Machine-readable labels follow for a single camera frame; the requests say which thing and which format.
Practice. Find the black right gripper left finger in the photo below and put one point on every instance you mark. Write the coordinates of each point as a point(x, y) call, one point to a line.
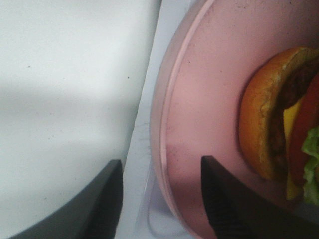
point(54, 213)

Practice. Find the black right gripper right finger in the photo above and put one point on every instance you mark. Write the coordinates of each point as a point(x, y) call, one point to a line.
point(236, 212)

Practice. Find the pink round plate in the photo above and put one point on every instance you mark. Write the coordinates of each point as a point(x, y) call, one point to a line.
point(218, 47)

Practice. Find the burger with lettuce and tomato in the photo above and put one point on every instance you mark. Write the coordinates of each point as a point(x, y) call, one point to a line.
point(279, 122)

